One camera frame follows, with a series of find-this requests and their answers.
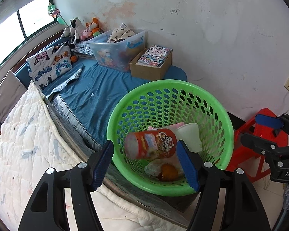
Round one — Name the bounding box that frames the cow plush toy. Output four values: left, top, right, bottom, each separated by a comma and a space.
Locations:
61, 17, 86, 49

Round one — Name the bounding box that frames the clear plastic storage bin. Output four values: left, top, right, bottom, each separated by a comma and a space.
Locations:
87, 29, 147, 72

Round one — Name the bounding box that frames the green plastic waste basket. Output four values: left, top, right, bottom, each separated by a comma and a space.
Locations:
107, 80, 234, 197

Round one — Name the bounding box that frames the green framed window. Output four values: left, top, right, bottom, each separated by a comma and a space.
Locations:
0, 0, 57, 66

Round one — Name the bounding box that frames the red paper noodle cup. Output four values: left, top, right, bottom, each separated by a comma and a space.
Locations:
124, 128, 177, 160

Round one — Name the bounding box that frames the red white wrapper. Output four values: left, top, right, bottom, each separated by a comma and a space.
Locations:
144, 159, 163, 178

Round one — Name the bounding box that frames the right butterfly pillow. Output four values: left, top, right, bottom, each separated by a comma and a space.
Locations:
26, 42, 72, 90

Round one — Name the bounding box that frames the clear plastic cup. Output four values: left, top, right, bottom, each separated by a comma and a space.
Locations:
177, 123, 202, 153

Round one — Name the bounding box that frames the green pinwheel toy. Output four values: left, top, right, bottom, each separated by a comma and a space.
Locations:
47, 3, 69, 27

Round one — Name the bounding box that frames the pink plush toy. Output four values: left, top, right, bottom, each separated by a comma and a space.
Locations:
80, 28, 93, 41

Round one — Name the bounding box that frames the cardboard box with books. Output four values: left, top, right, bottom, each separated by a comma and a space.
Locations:
129, 45, 173, 81

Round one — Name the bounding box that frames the grey square cushion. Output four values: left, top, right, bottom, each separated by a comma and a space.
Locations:
0, 70, 27, 123

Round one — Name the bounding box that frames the orange fox plush toy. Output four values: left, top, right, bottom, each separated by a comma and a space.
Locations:
86, 18, 104, 37

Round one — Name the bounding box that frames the white quilted table cover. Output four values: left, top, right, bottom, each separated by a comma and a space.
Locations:
0, 84, 188, 230

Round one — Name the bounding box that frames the red plastic stool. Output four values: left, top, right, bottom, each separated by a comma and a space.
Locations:
226, 116, 288, 182

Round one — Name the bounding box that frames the pink snack packet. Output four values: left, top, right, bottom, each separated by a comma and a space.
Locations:
148, 122, 185, 131

